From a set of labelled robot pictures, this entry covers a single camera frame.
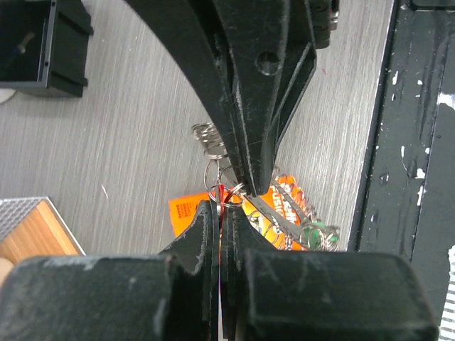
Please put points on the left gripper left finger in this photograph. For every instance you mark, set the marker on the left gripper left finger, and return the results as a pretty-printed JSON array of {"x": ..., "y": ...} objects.
[{"x": 172, "y": 295}]

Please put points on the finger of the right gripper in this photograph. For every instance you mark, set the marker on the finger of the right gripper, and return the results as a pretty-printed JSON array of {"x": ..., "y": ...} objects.
[{"x": 192, "y": 33}]

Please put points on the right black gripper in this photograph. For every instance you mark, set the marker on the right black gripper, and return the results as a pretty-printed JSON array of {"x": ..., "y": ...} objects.
[{"x": 272, "y": 47}]

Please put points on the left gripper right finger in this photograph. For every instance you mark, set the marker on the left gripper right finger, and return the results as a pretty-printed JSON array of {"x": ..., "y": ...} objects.
[{"x": 268, "y": 294}]

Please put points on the large metal disc keyring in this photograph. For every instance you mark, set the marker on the large metal disc keyring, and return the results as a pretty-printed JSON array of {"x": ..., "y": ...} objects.
[{"x": 219, "y": 171}]

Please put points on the green key tag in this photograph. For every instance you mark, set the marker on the green key tag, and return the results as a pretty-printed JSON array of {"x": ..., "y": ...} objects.
[{"x": 318, "y": 236}]

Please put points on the orange snack pouch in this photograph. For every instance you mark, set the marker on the orange snack pouch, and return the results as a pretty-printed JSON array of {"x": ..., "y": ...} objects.
[{"x": 182, "y": 211}]

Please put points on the black plastic bin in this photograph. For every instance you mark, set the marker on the black plastic bin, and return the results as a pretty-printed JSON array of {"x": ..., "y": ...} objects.
[{"x": 44, "y": 47}]

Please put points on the white toilet paper roll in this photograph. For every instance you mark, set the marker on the white toilet paper roll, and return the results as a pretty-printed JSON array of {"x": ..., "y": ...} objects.
[{"x": 6, "y": 95}]

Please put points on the white wire shelf rack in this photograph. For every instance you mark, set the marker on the white wire shelf rack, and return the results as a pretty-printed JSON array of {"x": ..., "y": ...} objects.
[{"x": 32, "y": 226}]

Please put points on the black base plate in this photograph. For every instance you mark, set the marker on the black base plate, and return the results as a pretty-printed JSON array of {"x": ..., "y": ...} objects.
[{"x": 405, "y": 202}]

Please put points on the aluminium slotted rail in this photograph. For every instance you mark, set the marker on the aluminium slotted rail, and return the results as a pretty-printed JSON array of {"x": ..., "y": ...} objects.
[{"x": 447, "y": 324}]

